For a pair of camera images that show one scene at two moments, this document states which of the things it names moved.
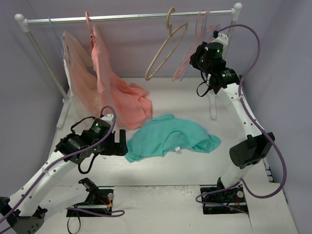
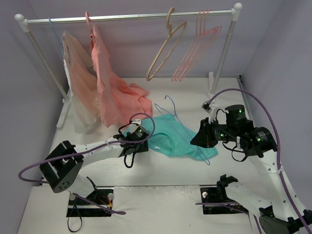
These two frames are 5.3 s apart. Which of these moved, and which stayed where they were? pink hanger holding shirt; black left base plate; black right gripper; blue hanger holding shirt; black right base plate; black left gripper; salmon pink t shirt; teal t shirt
Moved: black right gripper; teal t shirt; black left gripper
Stayed: pink hanger holding shirt; black left base plate; black right base plate; salmon pink t shirt; blue hanger holding shirt
